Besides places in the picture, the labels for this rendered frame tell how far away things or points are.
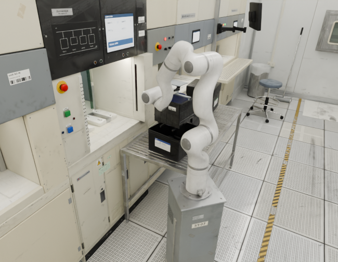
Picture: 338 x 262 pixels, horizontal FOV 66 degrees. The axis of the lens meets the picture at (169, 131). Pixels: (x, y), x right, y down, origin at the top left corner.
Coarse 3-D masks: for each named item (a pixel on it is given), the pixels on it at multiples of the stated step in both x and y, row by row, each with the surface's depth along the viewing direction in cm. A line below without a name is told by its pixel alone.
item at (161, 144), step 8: (152, 128) 191; (160, 128) 200; (168, 128) 210; (184, 128) 202; (152, 136) 187; (160, 136) 182; (168, 136) 212; (176, 136) 206; (152, 144) 190; (160, 144) 185; (168, 144) 180; (176, 144) 175; (160, 152) 188; (168, 152) 183; (176, 152) 178; (184, 152) 185; (176, 160) 181
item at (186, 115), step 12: (180, 84) 171; (192, 96) 181; (156, 108) 179; (168, 108) 173; (180, 108) 168; (192, 108) 182; (156, 120) 184; (168, 120) 177; (180, 120) 173; (192, 120) 190
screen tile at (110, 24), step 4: (108, 20) 152; (112, 20) 156; (108, 24) 153; (112, 24) 156; (116, 24) 160; (108, 28) 154; (116, 28) 160; (112, 32) 158; (116, 32) 161; (108, 36) 156; (112, 36) 159; (116, 36) 162; (120, 36) 165
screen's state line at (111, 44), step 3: (126, 39) 172; (129, 39) 174; (132, 39) 177; (108, 42) 157; (111, 42) 159; (114, 42) 162; (117, 42) 164; (120, 42) 167; (123, 42) 170; (126, 42) 172; (129, 42) 175; (132, 42) 178; (108, 45) 158; (111, 45) 160; (114, 45) 163; (117, 45) 165
